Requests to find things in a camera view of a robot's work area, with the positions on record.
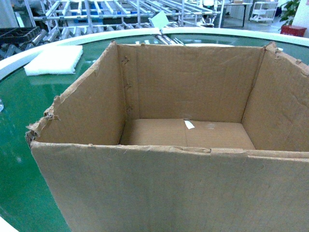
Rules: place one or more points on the large cardboard box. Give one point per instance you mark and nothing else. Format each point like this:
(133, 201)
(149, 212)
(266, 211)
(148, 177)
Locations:
(162, 138)

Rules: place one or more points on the green round conveyor table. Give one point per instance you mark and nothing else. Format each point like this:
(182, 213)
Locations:
(26, 204)

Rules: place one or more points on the white paper sheet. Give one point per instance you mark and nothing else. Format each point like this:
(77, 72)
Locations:
(159, 20)

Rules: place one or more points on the white foam pad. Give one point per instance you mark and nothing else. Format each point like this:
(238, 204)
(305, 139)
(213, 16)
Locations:
(55, 60)

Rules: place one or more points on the metal roller rack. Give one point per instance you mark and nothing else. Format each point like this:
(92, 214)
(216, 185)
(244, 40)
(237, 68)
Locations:
(64, 19)

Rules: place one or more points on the black plastic tray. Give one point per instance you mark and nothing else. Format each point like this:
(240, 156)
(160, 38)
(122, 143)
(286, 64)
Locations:
(18, 35)

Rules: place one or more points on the green potted plant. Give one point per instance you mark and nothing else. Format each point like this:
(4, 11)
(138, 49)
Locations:
(289, 10)

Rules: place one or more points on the white wire cart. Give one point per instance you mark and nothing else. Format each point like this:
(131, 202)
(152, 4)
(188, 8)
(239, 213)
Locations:
(264, 11)

